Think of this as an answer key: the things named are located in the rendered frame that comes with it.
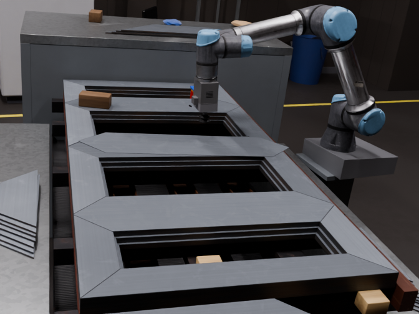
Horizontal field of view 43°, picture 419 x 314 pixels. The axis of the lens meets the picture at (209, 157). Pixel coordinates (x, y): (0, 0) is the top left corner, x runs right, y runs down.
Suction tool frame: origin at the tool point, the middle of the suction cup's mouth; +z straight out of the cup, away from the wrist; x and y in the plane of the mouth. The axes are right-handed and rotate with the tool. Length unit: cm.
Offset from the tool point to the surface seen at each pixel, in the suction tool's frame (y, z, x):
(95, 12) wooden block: -115, -19, -22
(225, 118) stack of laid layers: -27.0, 9.8, 18.6
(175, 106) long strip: -36.5, 6.8, -0.3
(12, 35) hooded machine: -294, 28, -65
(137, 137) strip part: -3.2, 5.8, -23.4
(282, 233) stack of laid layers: 60, 11, 3
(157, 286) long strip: 79, 6, -37
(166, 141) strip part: 0.9, 6.4, -13.9
